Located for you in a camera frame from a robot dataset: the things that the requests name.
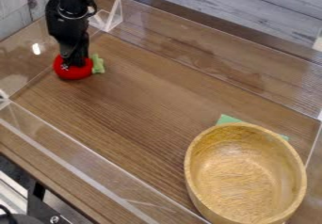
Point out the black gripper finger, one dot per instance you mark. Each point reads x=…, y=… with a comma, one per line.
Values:
x=73, y=54

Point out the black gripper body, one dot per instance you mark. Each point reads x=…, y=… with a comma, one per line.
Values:
x=67, y=21

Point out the red plush strawberry toy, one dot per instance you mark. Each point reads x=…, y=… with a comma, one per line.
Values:
x=93, y=65

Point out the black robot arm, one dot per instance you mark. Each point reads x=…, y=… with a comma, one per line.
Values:
x=67, y=22

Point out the green flat piece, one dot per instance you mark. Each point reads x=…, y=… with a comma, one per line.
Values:
x=226, y=119

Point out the wooden oval bowl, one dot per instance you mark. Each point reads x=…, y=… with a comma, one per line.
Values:
x=244, y=175

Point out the clear acrylic corner bracket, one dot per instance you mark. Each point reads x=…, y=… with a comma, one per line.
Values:
x=105, y=20

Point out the black metal table frame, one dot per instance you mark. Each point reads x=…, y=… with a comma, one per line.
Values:
x=32, y=204

